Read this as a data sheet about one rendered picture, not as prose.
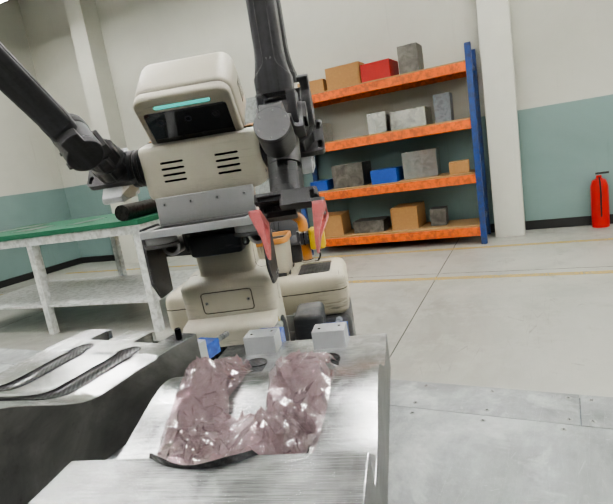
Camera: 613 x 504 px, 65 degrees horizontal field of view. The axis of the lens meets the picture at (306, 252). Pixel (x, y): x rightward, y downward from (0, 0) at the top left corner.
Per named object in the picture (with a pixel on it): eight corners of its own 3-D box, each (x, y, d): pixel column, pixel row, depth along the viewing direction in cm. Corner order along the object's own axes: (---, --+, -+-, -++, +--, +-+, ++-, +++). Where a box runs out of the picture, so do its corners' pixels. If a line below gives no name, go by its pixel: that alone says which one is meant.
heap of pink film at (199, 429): (223, 374, 68) (212, 321, 67) (348, 365, 65) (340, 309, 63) (124, 505, 43) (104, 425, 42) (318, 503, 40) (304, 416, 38)
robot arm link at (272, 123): (307, 107, 86) (259, 115, 86) (296, 66, 75) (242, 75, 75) (314, 168, 82) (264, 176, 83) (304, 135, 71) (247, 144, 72)
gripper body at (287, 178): (317, 196, 75) (312, 153, 77) (253, 205, 76) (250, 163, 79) (322, 210, 82) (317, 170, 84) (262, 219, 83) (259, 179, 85)
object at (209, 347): (220, 345, 97) (215, 319, 96) (240, 346, 95) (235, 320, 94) (176, 375, 86) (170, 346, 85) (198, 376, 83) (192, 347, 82)
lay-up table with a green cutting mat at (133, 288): (49, 301, 562) (27, 214, 543) (231, 291, 475) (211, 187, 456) (-48, 339, 458) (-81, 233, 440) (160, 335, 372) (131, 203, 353)
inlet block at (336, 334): (327, 333, 86) (323, 304, 85) (355, 331, 85) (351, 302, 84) (316, 366, 73) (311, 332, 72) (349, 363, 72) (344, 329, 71)
